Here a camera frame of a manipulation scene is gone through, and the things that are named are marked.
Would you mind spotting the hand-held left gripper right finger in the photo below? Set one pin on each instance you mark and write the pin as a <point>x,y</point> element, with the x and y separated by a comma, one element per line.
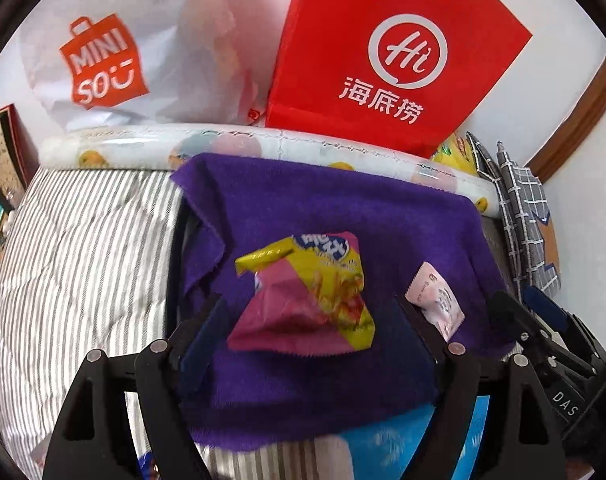
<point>417,327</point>

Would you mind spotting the white plastic shopping bag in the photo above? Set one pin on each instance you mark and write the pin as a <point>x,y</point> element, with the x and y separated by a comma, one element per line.
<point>183,60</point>

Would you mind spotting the yellow green snack packet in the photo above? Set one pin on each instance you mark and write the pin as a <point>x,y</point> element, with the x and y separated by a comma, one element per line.
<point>453,157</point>

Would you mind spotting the striped bedsheet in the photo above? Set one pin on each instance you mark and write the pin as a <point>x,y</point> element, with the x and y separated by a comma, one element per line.
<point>83,260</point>

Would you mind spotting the wooden door frame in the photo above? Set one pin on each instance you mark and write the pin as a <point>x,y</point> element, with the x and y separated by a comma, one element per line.
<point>578,125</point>

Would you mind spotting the small pink candy packet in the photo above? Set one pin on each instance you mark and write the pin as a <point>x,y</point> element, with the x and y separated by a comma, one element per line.
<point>435,300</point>

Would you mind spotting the red paper bag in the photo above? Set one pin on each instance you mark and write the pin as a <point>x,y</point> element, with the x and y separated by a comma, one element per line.
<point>333,60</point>

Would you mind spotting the yellow triangular snack packet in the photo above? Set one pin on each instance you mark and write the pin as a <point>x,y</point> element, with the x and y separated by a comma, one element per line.
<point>303,310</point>

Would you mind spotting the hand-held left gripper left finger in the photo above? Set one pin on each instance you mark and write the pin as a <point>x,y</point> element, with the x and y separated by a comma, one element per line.
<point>203,345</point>

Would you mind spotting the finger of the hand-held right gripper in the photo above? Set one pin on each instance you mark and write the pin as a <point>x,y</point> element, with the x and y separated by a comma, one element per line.
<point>508,310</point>
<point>545,305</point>

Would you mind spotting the blue tissue pack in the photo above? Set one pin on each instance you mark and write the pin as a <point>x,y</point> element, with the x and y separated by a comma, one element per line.
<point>383,440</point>

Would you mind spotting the grey checked cushion orange star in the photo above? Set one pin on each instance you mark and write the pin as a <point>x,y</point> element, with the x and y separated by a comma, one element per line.
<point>528,220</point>

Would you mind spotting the dark red box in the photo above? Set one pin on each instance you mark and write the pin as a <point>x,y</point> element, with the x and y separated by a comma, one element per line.
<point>3,150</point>

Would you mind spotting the purple towel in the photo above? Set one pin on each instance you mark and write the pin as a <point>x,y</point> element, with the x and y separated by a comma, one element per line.
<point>283,195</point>

